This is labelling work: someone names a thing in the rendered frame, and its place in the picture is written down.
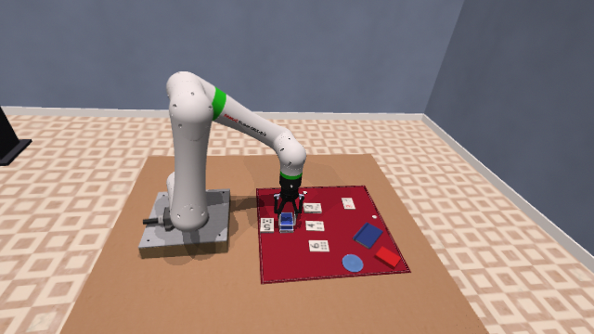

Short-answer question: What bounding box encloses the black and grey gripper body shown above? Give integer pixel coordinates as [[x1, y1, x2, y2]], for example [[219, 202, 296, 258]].
[[279, 187, 299, 202]]

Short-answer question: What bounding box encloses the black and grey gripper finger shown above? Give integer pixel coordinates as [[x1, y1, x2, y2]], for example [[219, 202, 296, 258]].
[[291, 194, 304, 225], [274, 194, 288, 225]]

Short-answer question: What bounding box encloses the blue round disc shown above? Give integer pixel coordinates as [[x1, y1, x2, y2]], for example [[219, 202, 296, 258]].
[[342, 254, 363, 272]]

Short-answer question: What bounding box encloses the blue book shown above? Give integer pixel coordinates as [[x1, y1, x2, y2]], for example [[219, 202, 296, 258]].
[[353, 223, 382, 250]]

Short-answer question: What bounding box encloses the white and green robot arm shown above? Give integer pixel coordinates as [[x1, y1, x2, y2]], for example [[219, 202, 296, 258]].
[[143, 71, 306, 232]]

